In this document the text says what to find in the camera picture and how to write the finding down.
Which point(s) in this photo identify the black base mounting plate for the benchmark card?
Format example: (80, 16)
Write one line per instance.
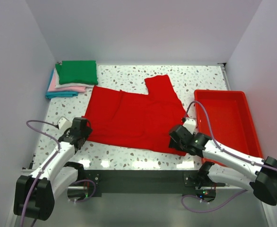
(184, 182)

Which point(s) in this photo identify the red t shirt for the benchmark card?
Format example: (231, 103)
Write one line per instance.
(134, 120)

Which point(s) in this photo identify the red plastic bin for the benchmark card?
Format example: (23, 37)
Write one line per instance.
(230, 119)

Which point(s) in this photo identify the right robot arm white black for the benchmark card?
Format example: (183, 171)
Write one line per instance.
(228, 166)

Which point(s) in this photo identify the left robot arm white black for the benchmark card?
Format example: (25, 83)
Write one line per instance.
(51, 166)

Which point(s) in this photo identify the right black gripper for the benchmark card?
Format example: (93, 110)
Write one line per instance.
(172, 144)

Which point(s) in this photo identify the green folded t shirt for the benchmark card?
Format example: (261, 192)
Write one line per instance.
(82, 72)

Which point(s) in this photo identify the teal folded t shirt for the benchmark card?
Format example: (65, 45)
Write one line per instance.
(50, 95)

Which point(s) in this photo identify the pink folded t shirt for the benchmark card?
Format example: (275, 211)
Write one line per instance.
(52, 84)

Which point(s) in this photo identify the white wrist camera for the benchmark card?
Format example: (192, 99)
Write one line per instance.
(64, 123)
(190, 124)

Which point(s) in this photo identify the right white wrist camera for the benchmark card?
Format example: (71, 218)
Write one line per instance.
(190, 124)

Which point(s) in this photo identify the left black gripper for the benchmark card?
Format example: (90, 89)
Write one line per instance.
(88, 130)

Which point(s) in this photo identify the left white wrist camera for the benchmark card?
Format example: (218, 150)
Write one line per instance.
(64, 123)

